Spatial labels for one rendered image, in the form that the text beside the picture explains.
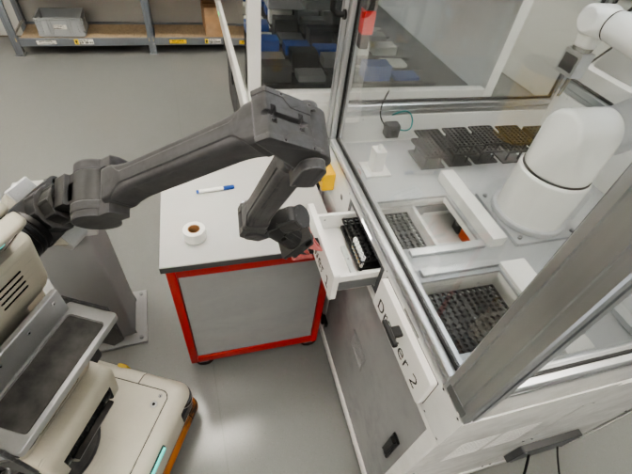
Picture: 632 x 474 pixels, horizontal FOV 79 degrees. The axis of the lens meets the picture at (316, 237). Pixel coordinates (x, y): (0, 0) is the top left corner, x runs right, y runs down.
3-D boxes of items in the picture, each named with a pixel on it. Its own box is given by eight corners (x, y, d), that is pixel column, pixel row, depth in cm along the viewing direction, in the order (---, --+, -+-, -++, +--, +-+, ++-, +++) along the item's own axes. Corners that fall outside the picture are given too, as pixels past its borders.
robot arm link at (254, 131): (282, 59, 46) (291, 133, 44) (329, 111, 58) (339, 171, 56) (61, 167, 65) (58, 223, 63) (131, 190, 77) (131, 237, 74)
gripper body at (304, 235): (315, 239, 98) (296, 228, 93) (287, 261, 102) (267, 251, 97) (308, 222, 102) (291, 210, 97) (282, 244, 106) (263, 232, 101)
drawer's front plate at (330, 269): (328, 301, 106) (334, 276, 98) (305, 228, 125) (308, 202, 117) (335, 300, 107) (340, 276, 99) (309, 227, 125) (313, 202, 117)
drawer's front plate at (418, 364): (416, 404, 89) (431, 385, 81) (372, 301, 107) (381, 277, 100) (422, 402, 89) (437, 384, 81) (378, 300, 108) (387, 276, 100)
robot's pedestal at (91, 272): (75, 357, 170) (-12, 242, 115) (82, 302, 189) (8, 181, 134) (148, 342, 178) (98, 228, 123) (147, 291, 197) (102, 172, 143)
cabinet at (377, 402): (367, 513, 141) (439, 453, 83) (303, 290, 208) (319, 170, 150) (571, 450, 164) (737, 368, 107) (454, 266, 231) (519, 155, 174)
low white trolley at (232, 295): (192, 375, 169) (158, 268, 115) (187, 268, 210) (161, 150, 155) (317, 351, 184) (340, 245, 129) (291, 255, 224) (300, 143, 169)
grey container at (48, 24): (39, 38, 360) (31, 18, 348) (44, 26, 379) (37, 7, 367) (86, 38, 371) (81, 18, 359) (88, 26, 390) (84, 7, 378)
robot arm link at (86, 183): (50, 181, 66) (48, 211, 64) (82, 162, 61) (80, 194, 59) (103, 195, 73) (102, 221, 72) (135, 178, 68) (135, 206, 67)
